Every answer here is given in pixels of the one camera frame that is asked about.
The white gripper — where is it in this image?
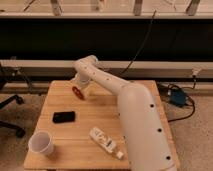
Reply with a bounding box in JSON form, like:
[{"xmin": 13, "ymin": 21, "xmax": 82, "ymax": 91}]
[{"xmin": 72, "ymin": 74, "xmax": 91, "ymax": 95}]

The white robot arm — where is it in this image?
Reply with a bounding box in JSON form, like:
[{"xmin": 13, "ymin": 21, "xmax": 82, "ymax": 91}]
[{"xmin": 74, "ymin": 55, "xmax": 177, "ymax": 171}]

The black smartphone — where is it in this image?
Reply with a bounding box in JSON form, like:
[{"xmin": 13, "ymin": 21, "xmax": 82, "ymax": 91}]
[{"xmin": 52, "ymin": 111, "xmax": 75, "ymax": 123}]

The clear plastic bottle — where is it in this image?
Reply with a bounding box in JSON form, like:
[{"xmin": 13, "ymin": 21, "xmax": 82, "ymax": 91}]
[{"xmin": 89, "ymin": 127, "xmax": 124, "ymax": 160}]

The black office chair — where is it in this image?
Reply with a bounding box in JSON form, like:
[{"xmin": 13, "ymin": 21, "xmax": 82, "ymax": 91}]
[{"xmin": 0, "ymin": 61, "xmax": 26, "ymax": 139}]

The blue power box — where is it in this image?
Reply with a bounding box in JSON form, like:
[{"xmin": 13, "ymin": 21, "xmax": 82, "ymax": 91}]
[{"xmin": 170, "ymin": 90, "xmax": 186, "ymax": 107}]

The black hanging cable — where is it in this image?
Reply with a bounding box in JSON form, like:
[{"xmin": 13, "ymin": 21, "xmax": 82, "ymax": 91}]
[{"xmin": 119, "ymin": 9, "xmax": 158, "ymax": 77}]

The black floor cable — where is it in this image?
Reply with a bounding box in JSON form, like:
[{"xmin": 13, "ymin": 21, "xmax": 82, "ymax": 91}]
[{"xmin": 157, "ymin": 83, "xmax": 196, "ymax": 123}]

